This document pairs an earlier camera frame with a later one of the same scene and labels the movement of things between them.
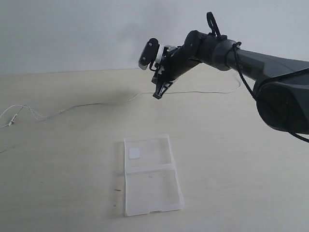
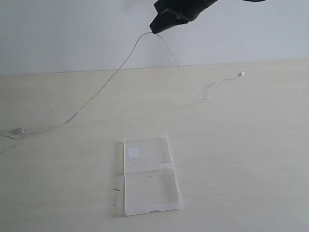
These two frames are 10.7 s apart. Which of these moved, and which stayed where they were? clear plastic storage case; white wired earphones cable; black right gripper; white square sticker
Moved: black right gripper; white wired earphones cable
Stayed: clear plastic storage case; white square sticker
